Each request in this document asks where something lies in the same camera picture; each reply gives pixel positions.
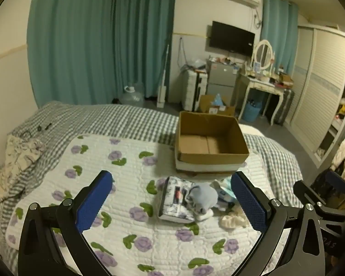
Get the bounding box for floral quilted mat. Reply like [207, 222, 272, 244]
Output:
[5, 134, 291, 276]

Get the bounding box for checked bed sheet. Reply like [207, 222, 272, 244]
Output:
[0, 101, 304, 253]

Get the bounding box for narrow teal curtain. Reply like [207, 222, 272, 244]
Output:
[260, 0, 299, 76]

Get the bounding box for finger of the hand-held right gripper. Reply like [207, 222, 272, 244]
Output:
[325, 170, 345, 194]

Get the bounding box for white suitcase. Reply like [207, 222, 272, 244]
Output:
[181, 67, 209, 112]

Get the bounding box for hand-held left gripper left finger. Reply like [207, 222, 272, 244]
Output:
[17, 170, 114, 276]

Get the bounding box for dark striped suitcase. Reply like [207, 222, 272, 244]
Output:
[275, 89, 295, 126]

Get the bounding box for black wall television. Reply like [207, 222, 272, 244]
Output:
[209, 21, 256, 58]

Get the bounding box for clear water jug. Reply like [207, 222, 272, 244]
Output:
[119, 82, 146, 107]

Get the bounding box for light blue cloth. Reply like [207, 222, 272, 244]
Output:
[185, 184, 219, 215]

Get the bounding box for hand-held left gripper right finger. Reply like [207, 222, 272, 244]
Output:
[230, 171, 326, 276]

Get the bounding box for floral pillow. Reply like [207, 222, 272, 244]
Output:
[0, 135, 47, 207]

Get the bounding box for white slatted wardrobe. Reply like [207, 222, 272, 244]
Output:
[287, 24, 345, 168]

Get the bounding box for wide teal curtain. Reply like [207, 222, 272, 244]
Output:
[27, 0, 178, 109]

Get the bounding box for grey mini fridge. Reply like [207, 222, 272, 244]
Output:
[205, 60, 241, 107]

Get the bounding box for white stick mop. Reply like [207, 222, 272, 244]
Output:
[156, 44, 171, 109]

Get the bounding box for blue bin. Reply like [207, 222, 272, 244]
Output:
[241, 99, 262, 123]

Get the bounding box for white blue packet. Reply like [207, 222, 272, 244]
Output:
[212, 178, 238, 205]

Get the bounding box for black cable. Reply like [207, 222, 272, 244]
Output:
[22, 123, 53, 137]

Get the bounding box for cream scrunchie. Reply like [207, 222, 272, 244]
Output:
[220, 206, 251, 229]

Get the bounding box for cardboard box with flaps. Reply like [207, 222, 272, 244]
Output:
[199, 93, 236, 117]

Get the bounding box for white dressing table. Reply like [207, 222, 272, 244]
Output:
[237, 69, 294, 126]

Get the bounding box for oval vanity mirror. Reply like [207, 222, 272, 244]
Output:
[251, 39, 276, 71]

